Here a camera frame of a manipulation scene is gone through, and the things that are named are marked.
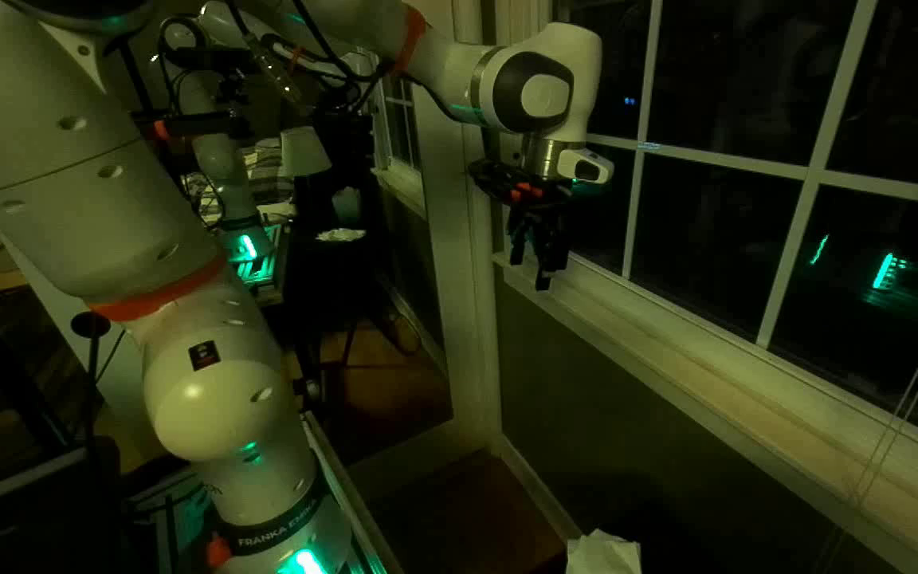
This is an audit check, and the metal robot mount table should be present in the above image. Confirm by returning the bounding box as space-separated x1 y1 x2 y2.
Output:
295 413 407 574

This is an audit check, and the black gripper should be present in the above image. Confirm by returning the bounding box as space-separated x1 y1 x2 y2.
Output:
465 158 578 294

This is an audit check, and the black chair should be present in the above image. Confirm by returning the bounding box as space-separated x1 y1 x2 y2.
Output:
287 105 420 407

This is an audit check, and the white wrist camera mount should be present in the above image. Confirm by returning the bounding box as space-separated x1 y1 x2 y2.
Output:
556 145 617 190

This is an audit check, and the small orange arm strap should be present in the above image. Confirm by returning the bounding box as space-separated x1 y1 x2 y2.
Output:
392 4 432 78

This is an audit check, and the wide orange arm strap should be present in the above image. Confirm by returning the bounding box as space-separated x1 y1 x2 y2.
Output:
89 253 229 327

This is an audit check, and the white crumpled tissue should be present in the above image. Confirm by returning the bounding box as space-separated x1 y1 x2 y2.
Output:
564 526 644 574

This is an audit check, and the small window with blinds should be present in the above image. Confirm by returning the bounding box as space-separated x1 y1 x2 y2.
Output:
371 74 428 218

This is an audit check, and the large white framed window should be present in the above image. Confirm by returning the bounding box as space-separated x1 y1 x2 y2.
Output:
490 0 918 574

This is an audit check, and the white boxy object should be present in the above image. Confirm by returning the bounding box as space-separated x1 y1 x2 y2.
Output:
278 124 335 179

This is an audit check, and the black horizontal stand bar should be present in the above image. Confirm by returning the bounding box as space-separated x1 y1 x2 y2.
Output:
150 109 260 145

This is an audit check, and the small white cloth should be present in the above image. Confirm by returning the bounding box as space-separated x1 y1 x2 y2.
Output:
313 223 374 248

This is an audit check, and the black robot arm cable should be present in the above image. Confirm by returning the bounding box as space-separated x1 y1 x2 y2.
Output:
188 0 484 122

